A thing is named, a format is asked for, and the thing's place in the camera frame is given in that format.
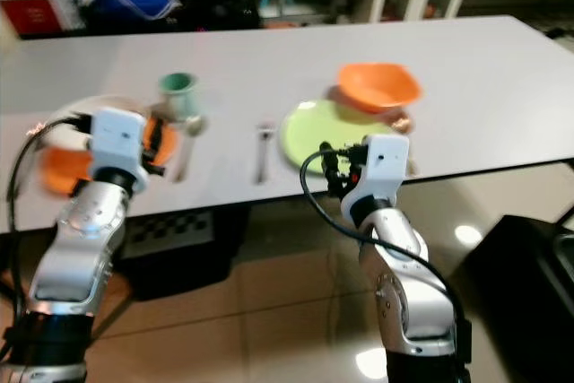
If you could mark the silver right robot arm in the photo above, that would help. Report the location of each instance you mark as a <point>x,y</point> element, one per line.
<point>408,284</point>

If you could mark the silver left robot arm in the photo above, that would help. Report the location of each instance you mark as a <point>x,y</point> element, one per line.
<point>67,253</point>

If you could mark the silver spoon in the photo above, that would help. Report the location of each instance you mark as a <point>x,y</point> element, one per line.
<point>195,126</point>

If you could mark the green cup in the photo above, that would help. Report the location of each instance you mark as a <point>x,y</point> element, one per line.
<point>179,94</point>

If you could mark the light green plate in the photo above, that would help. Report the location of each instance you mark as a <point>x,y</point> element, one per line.
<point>314,132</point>

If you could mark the small brown spoon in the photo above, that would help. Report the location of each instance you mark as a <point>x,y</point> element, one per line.
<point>401,120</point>

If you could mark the silver fork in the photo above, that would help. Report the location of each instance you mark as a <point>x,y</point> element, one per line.
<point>265,152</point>

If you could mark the orange bowl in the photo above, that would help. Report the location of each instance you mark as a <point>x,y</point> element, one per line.
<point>378,87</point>

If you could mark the orange plate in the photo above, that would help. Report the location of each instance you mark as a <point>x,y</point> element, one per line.
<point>65,174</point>

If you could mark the black white checkered board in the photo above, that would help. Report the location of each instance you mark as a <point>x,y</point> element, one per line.
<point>166,232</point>

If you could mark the black chair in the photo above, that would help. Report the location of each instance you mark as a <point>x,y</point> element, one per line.
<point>525,302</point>

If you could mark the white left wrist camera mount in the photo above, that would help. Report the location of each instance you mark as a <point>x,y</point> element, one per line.
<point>118,139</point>

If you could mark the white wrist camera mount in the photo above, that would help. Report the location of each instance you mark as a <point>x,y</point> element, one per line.
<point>118,139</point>
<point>386,163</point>

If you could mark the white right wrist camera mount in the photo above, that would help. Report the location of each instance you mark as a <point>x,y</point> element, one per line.
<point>386,163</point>

